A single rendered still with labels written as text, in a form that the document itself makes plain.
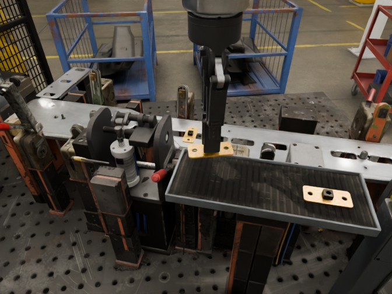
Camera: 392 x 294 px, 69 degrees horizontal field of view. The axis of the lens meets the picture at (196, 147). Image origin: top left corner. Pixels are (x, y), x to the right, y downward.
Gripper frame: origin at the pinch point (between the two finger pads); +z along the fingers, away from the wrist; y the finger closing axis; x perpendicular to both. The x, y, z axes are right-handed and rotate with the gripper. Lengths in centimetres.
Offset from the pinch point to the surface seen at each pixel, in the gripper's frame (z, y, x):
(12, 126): 15, 29, 51
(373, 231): 10.1, -16.7, -24.7
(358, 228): 10.0, -15.9, -22.4
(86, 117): 26, 49, 37
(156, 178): 10.6, 0.1, 10.8
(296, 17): 38, 210, -107
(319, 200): 9.9, -9.7, -18.7
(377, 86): 100, 191, -195
